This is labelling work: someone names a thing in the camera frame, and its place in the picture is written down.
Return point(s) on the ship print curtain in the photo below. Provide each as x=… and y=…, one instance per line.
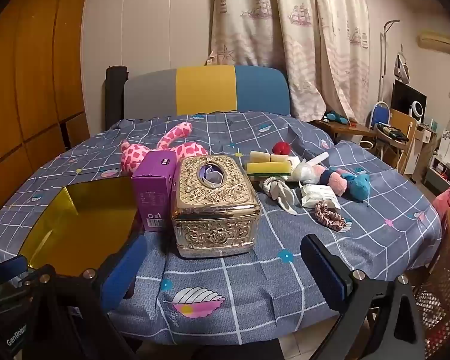
x=285, y=45

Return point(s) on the black monitor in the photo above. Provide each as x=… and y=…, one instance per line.
x=403, y=97

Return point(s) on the gold embossed tissue box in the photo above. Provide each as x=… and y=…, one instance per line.
x=213, y=213

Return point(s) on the pink towel blue band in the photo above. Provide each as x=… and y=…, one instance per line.
x=335, y=186

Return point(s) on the purple cardboard box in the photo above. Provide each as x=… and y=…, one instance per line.
x=153, y=195

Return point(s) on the blue plush toy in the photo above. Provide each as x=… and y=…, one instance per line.
x=360, y=187

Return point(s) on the yellow cardboard box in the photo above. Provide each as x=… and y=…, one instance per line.
x=78, y=225

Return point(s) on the wicker chair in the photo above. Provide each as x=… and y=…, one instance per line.
x=438, y=300

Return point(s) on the wooden side table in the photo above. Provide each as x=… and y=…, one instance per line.
x=341, y=129

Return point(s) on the pink scrunchie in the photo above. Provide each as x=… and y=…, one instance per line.
x=330, y=217

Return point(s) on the blue chair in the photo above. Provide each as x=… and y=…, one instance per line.
x=377, y=114

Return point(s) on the hanging bag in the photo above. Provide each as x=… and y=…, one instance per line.
x=402, y=69

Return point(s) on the wooden chair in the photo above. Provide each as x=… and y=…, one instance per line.
x=403, y=120

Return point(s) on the cream towel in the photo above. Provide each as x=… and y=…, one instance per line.
x=266, y=156

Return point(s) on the clear plastic bag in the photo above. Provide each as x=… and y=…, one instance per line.
x=303, y=172

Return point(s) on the white coat stand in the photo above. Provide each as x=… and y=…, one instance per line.
x=383, y=63

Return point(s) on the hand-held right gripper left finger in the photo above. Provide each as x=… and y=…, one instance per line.
x=123, y=270

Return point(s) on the teal object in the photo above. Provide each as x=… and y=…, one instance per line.
x=335, y=117

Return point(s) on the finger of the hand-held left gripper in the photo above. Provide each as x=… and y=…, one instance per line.
x=7, y=269

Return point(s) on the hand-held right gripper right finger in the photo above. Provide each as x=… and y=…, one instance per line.
x=322, y=273

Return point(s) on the yellow green sponge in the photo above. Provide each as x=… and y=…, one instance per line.
x=268, y=169

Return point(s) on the plain white packet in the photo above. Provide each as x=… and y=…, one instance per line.
x=317, y=195

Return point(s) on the air conditioner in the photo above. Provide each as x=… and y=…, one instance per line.
x=437, y=41

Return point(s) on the grey yellow blue headboard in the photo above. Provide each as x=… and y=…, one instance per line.
x=206, y=90

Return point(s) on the pink spotted plush toy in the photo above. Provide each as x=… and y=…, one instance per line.
x=135, y=155

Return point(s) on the low cabinet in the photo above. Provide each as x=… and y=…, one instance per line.
x=440, y=176

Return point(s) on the red plush ball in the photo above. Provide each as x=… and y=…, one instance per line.
x=281, y=148

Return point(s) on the white foam bar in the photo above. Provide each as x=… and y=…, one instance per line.
x=318, y=159

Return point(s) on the black post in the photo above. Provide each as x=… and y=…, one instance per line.
x=116, y=97

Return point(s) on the wooden wardrobe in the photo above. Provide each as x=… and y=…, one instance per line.
x=30, y=82

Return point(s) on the white round fan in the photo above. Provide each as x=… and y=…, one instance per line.
x=418, y=110

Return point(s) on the black bag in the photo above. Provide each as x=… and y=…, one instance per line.
x=392, y=131

